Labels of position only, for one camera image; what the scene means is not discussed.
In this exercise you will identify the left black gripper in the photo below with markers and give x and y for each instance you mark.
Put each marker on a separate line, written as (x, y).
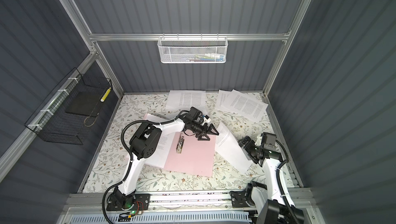
(203, 133)

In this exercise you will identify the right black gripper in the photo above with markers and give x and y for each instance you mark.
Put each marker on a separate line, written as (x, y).
(248, 147)

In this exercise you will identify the printed sheet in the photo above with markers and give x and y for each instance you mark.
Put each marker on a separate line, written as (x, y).
(161, 152)
(227, 147)
(184, 100)
(246, 106)
(221, 98)

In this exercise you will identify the pink paper folder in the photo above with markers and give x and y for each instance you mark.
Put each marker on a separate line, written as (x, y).
(196, 157)

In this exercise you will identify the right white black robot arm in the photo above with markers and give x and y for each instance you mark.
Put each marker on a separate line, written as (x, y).
(271, 198)

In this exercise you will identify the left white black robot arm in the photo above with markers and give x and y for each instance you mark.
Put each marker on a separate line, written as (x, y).
(128, 184)

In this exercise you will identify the metal folder clip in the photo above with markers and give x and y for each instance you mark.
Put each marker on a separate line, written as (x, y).
(180, 144)

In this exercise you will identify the markers in white basket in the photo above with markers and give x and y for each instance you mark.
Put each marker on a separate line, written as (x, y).
(207, 57)

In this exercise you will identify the yellow marker pen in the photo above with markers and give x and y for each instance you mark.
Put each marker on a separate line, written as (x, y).
(106, 94)

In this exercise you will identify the black flat pad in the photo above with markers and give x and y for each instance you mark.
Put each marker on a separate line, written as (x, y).
(85, 104)

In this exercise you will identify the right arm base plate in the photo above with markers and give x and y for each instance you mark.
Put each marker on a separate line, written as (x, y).
(240, 199)

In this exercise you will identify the aluminium front rail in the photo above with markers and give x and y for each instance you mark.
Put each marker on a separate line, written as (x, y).
(180, 200)

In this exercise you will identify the white wire mesh basket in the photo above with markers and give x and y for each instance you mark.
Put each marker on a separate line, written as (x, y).
(170, 51)

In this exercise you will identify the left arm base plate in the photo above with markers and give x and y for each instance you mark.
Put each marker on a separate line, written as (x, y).
(138, 202)

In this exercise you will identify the black wire basket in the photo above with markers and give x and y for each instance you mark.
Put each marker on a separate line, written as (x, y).
(67, 118)

